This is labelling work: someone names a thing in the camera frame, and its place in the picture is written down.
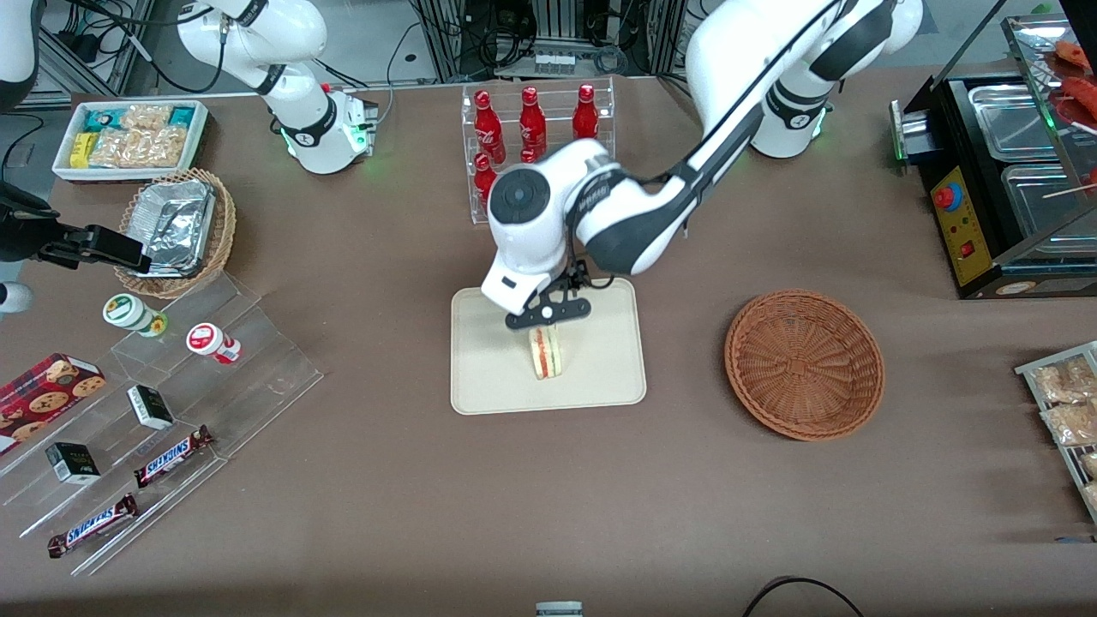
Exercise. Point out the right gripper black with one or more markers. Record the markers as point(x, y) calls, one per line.
point(19, 233)

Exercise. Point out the triangle sandwich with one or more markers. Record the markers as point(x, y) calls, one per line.
point(546, 356)

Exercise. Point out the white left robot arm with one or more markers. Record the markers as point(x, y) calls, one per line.
point(728, 68)

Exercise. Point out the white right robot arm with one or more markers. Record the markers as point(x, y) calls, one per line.
point(304, 128)

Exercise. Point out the beige plastic tray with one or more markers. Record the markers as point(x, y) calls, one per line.
point(600, 368)

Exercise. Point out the oval wicker basket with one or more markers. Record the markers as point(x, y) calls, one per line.
point(224, 231)

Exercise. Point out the round brown wicker basket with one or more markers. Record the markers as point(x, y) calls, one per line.
point(806, 364)

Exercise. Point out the green lid yogurt bottle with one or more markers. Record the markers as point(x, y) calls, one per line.
point(127, 312)

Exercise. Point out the silver foil containers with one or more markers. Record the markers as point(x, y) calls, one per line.
point(176, 223)

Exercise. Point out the white rectangular snack bin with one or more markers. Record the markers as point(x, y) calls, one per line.
point(64, 167)

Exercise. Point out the large clear cracker bag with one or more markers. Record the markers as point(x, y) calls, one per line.
point(137, 147)

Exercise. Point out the yellow snack packet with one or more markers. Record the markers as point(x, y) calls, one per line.
point(81, 150)

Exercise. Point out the teal snack packet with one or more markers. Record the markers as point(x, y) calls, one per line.
point(182, 116)
point(101, 120)

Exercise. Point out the red lid yogurt bottle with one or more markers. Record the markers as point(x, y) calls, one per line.
point(207, 340)

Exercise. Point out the small clear cracker bag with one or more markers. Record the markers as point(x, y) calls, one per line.
point(146, 116)

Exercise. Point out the red cookie box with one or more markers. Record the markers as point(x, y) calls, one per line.
point(47, 394)

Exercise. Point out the small black box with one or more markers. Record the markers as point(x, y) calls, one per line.
point(73, 463)
point(151, 407)

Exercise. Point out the clear acrylic stepped stand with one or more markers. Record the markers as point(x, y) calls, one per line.
point(257, 377)

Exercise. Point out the Snickers chocolate bar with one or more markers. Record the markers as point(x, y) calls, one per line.
point(171, 457)
point(92, 525)

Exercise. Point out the clear acrylic bottle rack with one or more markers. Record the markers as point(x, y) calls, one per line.
point(557, 111)

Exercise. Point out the white power strip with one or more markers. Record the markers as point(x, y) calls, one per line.
point(566, 62)

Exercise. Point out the grey device edge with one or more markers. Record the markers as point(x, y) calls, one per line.
point(559, 609)

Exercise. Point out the black food warmer appliance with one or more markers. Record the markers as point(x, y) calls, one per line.
point(981, 278)

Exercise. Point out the steel warmer pan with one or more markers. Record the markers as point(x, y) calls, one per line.
point(1011, 120)
point(1041, 206)

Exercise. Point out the clear bag of pastry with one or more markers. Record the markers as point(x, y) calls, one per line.
point(1090, 464)
point(1071, 422)
point(1063, 381)
point(1091, 497)

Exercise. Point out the wooden skewer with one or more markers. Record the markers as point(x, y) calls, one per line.
point(1071, 191)

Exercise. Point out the red sausage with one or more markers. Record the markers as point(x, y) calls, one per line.
point(1073, 53)
point(1082, 98)

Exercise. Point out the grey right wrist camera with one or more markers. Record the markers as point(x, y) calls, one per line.
point(14, 298)

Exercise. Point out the aluminium equipment frame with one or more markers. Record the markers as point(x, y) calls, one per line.
point(446, 38)

